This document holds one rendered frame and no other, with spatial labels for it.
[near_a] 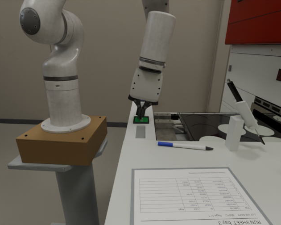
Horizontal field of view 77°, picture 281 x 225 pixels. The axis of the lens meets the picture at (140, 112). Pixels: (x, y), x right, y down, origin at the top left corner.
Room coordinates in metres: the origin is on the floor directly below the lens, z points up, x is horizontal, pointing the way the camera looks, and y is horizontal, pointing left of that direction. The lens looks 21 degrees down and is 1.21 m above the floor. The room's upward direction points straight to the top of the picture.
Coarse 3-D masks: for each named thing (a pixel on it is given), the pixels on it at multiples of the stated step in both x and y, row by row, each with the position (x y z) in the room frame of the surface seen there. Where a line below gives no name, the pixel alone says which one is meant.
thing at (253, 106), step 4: (252, 104) 0.85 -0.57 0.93; (256, 104) 0.82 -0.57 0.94; (252, 108) 0.85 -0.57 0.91; (256, 108) 0.82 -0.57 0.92; (260, 108) 0.79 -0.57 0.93; (264, 108) 0.76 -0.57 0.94; (252, 112) 0.84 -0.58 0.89; (264, 112) 0.75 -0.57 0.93; (268, 112) 0.73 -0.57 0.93; (272, 112) 0.71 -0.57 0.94; (268, 116) 0.73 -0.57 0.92; (272, 116) 0.70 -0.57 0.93; (276, 116) 0.68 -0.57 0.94; (280, 116) 0.67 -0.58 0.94; (276, 120) 0.68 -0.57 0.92; (280, 120) 0.66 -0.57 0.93
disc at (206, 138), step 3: (201, 138) 0.56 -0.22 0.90; (204, 138) 0.56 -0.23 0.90; (207, 138) 0.56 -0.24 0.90; (210, 138) 0.56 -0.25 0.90; (213, 138) 0.56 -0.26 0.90; (216, 138) 0.56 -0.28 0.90; (219, 138) 0.56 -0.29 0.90; (204, 141) 0.54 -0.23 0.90; (207, 141) 0.54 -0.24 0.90; (210, 141) 0.54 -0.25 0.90; (213, 141) 0.54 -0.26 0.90; (216, 141) 0.54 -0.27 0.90; (219, 141) 0.54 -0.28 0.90; (222, 141) 0.54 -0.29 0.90; (225, 141) 0.54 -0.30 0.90
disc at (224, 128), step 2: (224, 124) 0.68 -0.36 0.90; (226, 124) 0.68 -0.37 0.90; (228, 124) 0.68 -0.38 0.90; (218, 126) 0.66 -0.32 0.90; (220, 126) 0.66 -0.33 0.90; (222, 126) 0.66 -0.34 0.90; (224, 126) 0.66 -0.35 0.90; (226, 126) 0.66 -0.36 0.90; (218, 128) 0.64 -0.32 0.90; (220, 128) 0.64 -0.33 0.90; (222, 128) 0.64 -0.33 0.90; (224, 128) 0.64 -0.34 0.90; (226, 128) 0.64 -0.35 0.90; (220, 130) 0.62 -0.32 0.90; (222, 130) 0.62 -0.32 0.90; (224, 130) 0.62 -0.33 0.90; (226, 130) 0.62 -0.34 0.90; (242, 130) 0.62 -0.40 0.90; (244, 130) 0.62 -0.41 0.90; (224, 132) 0.61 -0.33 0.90; (226, 132) 0.61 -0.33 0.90; (242, 132) 0.61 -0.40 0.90; (244, 132) 0.61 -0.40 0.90; (242, 134) 0.59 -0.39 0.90
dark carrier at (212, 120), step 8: (184, 120) 0.73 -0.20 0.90; (192, 120) 0.73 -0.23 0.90; (200, 120) 0.73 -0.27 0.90; (208, 120) 0.73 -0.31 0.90; (216, 120) 0.73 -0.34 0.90; (224, 120) 0.73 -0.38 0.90; (192, 128) 0.65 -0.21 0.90; (200, 128) 0.65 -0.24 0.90; (208, 128) 0.65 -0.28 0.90; (216, 128) 0.64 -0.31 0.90; (272, 128) 0.64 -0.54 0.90; (192, 136) 0.58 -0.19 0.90; (200, 136) 0.58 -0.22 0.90; (216, 136) 0.58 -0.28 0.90; (224, 136) 0.58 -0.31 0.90; (248, 136) 0.58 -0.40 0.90; (256, 136) 0.58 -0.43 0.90; (264, 136) 0.58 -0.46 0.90; (272, 136) 0.58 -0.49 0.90; (280, 136) 0.58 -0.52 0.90
